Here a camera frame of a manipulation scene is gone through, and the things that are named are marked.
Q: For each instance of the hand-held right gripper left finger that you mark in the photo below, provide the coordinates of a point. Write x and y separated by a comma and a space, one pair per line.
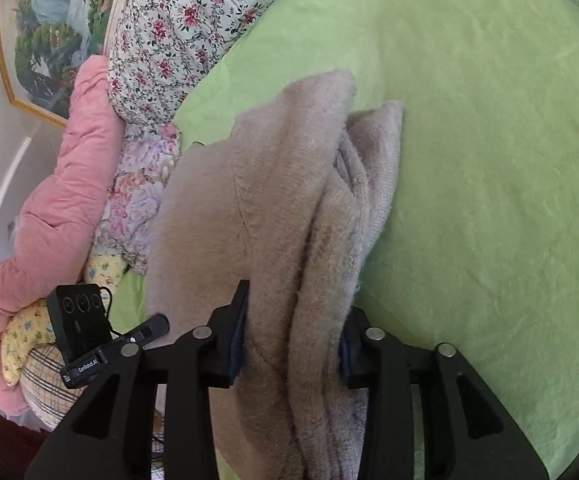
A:
224, 345

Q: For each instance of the framed landscape painting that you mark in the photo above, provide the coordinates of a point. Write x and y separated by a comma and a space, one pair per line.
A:
49, 35

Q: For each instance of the plaid checked cloth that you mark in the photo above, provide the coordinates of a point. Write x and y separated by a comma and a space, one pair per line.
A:
44, 385

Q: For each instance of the beige knit sweater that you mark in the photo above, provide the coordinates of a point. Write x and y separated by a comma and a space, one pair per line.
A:
279, 210

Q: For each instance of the white pink floral quilt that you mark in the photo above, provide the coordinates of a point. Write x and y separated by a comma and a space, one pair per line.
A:
179, 35

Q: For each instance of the dark red cloth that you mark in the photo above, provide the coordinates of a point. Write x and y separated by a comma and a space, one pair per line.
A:
4, 435

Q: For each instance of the pink padded quilt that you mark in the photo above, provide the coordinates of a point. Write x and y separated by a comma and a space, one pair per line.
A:
59, 200

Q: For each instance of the yellow patterned cloth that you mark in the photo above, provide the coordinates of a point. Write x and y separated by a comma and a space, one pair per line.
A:
24, 330

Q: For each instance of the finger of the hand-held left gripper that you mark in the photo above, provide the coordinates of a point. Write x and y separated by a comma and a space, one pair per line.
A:
152, 327

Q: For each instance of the pastel floral cloth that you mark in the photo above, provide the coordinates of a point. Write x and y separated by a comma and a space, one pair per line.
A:
134, 195

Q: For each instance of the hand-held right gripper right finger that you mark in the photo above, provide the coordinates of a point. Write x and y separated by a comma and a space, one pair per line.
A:
352, 355

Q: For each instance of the green bed sheet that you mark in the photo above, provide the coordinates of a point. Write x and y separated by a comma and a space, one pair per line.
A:
494, 160

